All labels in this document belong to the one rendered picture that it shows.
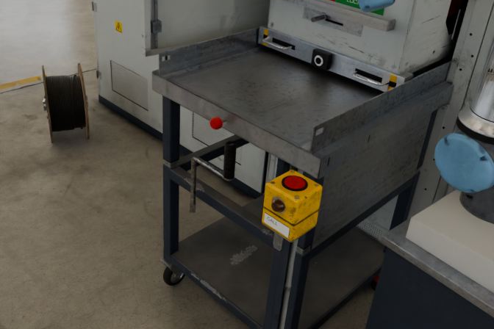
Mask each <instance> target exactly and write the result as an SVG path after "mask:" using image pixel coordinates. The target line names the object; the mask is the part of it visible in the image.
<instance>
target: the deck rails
mask: <svg viewBox="0 0 494 329"><path fill-rule="evenodd" d="M258 39H259V28H256V29H250V30H248V31H244V32H239V33H236V34H233V35H227V36H224V37H219V38H215V39H212V40H208V41H204V42H201V43H196V44H193V45H189V46H184V47H181V48H175V49H173V50H170V51H164V52H161V53H159V74H158V76H161V77H162V78H164V79H171V78H173V77H177V76H181V75H184V74H186V73H191V72H193V71H198V70H201V69H203V68H208V67H210V66H213V65H217V64H221V63H223V62H228V61H230V60H233V59H237V58H240V57H244V56H248V55H250V54H255V53H257V52H260V51H264V50H267V49H270V48H269V47H267V46H264V45H262V44H259V43H258ZM168 55H170V59H167V60H165V61H162V57H165V56H168ZM449 65H450V61H449V62H447V63H445V64H442V65H440V66H438V67H436V68H434V69H432V70H430V71H428V72H426V73H423V74H421V75H419V76H417V77H415V78H414V79H411V80H409V81H408V82H404V83H403V84H400V85H399V86H397V87H394V88H393V89H391V90H388V91H386V92H384V93H382V94H380V95H378V96H376V97H374V98H371V99H369V100H367V101H365V102H363V103H361V104H359V105H357V106H355V107H352V108H350V109H348V110H346V111H344V112H342V113H340V114H339V115H336V116H334V117H331V118H329V119H328V120H325V121H324V122H322V123H319V124H318V125H315V126H313V130H312V139H311V140H310V141H308V142H306V143H304V144H302V145H300V146H299V148H301V149H303V150H305V151H307V152H309V153H311V154H313V153H315V152H317V151H319V150H321V149H322V148H325V147H326V146H328V145H331V144H332V143H333V142H336V141H338V140H340V139H342V138H344V137H345V136H347V135H349V134H351V133H353V132H354V131H356V130H358V129H360V128H362V127H364V126H366V125H368V124H369V123H372V122H373V121H375V120H377V119H379V118H381V117H383V116H385V115H386V114H388V113H390V112H392V111H394V110H396V109H397V108H399V107H401V106H403V105H405V104H408V103H409V102H410V101H413V100H415V99H416V98H419V97H420V96H422V95H424V94H426V93H428V92H430V91H431V90H433V89H435V88H437V87H439V86H441V85H442V84H445V83H446V82H445V78H446V75H447V72H448V67H449ZM321 128H323V131H322V132H321V133H319V134H316V131H317V130H318V129H321Z"/></svg>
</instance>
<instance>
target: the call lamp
mask: <svg viewBox="0 0 494 329"><path fill-rule="evenodd" d="M271 207H272V209H273V210H274V211H275V212H278V213H280V214H282V213H284V212H285V211H286V205H285V202H284V201H283V200H282V199H281V198H280V197H278V196H276V197H274V198H273V199H272V204H271Z"/></svg>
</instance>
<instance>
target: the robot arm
mask: <svg viewBox="0 0 494 329"><path fill-rule="evenodd" d="M358 3H359V7H360V9H361V11H363V12H372V11H375V10H380V9H383V8H385V7H389V6H390V5H392V4H394V3H395V0H358ZM434 160H435V164H436V166H437V169H438V170H439V171H440V175H441V176H442V177H443V178H444V180H445V181H446V182H447V183H448V184H450V185H451V186H452V187H453V188H455V189H458V190H460V191H461V194H460V196H459V200H460V203H461V204H462V206H463V207H464V208H465V209H466V210H467V211H468V212H470V213H471V214H472V215H474V216H475V217H478V218H479V219H481V220H484V221H486V222H489V223H492V224H494V41H493V44H492V47H491V49H490V53H489V55H488V58H487V61H486V63H485V66H484V70H483V71H482V75H481V78H480V80H479V83H478V86H477V88H476V92H475V95H474V97H473V100H472V103H471V105H470V106H468V107H465V108H464V109H461V110H460V112H459V114H458V116H457V120H456V123H455V125H454V129H453V131H452V133H451V134H447V135H445V136H444V137H443V138H442V139H441V140H440V141H439V142H438V144H437V146H436V148H435V151H434Z"/></svg>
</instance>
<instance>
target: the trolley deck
mask: <svg viewBox="0 0 494 329"><path fill-rule="evenodd" d="M158 74H159V69H158V70H153V71H152V90H154V91H155V92H157V93H159V94H161V95H163V96H165V97H166V98H169V99H171V100H172V101H174V102H176V103H178V104H180V105H181V106H183V107H185V108H187V109H189V110H190V111H192V112H195V113H196V114H197V115H200V116H202V117H203V118H206V119H207V120H209V121H211V119H212V118H214V117H219V118H221V119H223V118H226V122H223V125H222V128H223V129H226V130H227V131H230V132H231V133H233V134H235V135H237V136H239V137H240V138H242V139H244V140H246V141H248V142H249V143H251V144H253V145H255V146H257V147H258V148H261V149H263V150H264V151H266V152H268V153H270V154H272V155H274V156H275V157H277V158H279V159H281V160H283V161H284V162H286V163H288V164H290V165H292V166H294V167H296V168H298V169H299V170H301V171H303V172H305V173H307V174H309V175H310V176H312V177H314V178H316V179H317V180H318V179H320V178H322V177H324V176H325V175H327V174H328V173H330V172H332V171H333V170H336V169H337V168H339V167H340V166H342V165H344V164H345V163H347V162H349V161H351V160H352V159H354V158H356V157H357V156H359V155H360V154H362V153H364V152H366V151H367V150H369V149H371V148H372V147H374V146H376V145H378V144H379V143H380V142H383V141H384V140H386V139H388V138H389V137H391V136H393V135H394V134H396V133H398V132H400V131H401V130H403V129H405V128H406V127H408V126H410V125H412V124H413V123H415V122H416V121H418V120H420V119H421V118H424V117H425V116H427V115H428V114H430V113H432V112H433V111H435V110H436V109H439V108H440V107H442V106H444V105H445V104H447V103H448V102H449V101H450V99H451V94H452V91H453V88H454V84H453V85H451V84H447V83H445V84H442V85H441V86H439V87H437V88H435V89H433V90H431V91H430V92H428V93H426V94H424V95H422V96H420V97H419V98H416V99H415V100H413V101H410V102H409V103H408V104H405V105H403V106H401V107H399V108H397V109H396V110H394V111H392V112H390V113H388V114H386V115H385V116H383V117H381V118H379V119H377V120H375V121H373V122H372V123H369V124H368V125H366V126H364V127H362V128H360V129H358V130H356V131H354V132H353V133H351V134H349V135H347V136H345V137H344V138H342V139H340V140H338V141H336V142H333V143H332V144H331V145H328V146H326V147H325V148H322V149H321V150H319V151H317V152H315V153H313V154H311V153H309V152H307V151H305V150H303V149H301V148H299V146H300V145H302V144H304V143H306V142H308V141H310V140H311V139H312V130H313V126H315V125H318V124H319V123H322V122H324V121H325V120H328V119H329V118H332V117H334V116H336V115H339V114H340V113H342V112H344V111H346V110H348V109H350V108H352V107H355V106H357V105H359V104H361V103H363V102H365V101H367V100H369V99H371V98H374V97H376V96H378V95H380V94H382V93H384V92H383V91H381V90H378V89H376V88H374V87H370V86H368V85H366V84H363V83H360V82H357V81H355V80H353V79H350V78H347V77H345V76H341V75H340V74H337V73H334V72H332V71H330V70H324V69H321V68H318V67H315V66H314V65H311V63H308V62H305V61H303V60H301V59H298V58H295V57H292V56H290V55H288V54H285V53H282V52H280V51H277V50H275V49H272V48H270V49H267V50H264V51H260V52H257V53H255V54H250V55H248V56H244V57H240V58H237V59H233V60H230V61H228V62H223V63H221V64H217V65H213V66H210V67H208V68H203V69H201V70H196V71H193V72H191V73H186V74H184V75H181V76H177V77H173V78H171V79H164V78H162V77H161V76H158Z"/></svg>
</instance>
